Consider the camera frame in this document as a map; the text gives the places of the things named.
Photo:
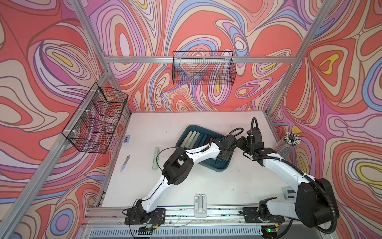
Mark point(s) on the small blue clip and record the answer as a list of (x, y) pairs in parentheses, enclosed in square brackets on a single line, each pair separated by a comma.
[(126, 139)]

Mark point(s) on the small grey pen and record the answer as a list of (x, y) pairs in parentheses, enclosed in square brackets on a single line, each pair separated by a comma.
[(125, 163)]

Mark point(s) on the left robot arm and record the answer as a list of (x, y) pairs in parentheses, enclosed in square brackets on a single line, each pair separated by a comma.
[(178, 166)]

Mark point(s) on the pencil cup holder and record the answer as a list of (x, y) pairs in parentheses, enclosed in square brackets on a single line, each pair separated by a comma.
[(287, 143)]

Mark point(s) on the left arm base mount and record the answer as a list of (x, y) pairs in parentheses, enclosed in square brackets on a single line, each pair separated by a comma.
[(134, 216)]

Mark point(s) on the teal plastic storage box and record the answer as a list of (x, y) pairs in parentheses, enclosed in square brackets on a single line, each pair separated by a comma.
[(218, 165)]

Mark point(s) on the black wire basket left wall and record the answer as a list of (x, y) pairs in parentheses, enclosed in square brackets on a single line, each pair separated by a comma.
[(99, 115)]

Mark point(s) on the black wire basket wall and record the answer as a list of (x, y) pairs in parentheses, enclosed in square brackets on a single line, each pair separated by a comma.
[(99, 115), (199, 67)]

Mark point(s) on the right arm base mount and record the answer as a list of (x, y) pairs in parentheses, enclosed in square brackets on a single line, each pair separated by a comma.
[(256, 215)]

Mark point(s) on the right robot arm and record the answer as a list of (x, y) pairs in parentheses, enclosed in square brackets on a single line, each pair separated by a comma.
[(314, 205)]

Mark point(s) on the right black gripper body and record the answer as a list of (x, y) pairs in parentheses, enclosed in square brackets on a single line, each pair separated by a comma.
[(242, 144)]

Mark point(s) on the teal desk calculator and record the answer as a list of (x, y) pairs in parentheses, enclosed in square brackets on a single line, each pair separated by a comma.
[(290, 194)]

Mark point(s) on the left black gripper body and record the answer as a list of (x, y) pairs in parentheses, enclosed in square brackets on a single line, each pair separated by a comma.
[(228, 156)]

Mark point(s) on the black wire basket back wall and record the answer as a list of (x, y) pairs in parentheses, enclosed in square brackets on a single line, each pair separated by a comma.
[(199, 67)]

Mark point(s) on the white center rail bracket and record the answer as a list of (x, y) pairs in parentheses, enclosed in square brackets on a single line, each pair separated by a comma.
[(200, 206)]

